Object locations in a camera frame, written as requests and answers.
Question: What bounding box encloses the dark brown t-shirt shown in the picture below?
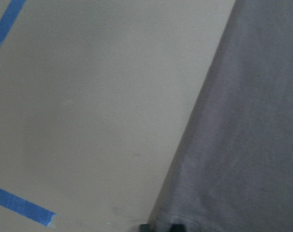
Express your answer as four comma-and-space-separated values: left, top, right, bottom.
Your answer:
152, 0, 293, 232

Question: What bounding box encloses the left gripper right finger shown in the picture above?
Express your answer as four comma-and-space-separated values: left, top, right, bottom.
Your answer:
169, 224, 185, 232

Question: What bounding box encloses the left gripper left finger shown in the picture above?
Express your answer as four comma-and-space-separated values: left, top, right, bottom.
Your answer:
139, 224, 150, 232

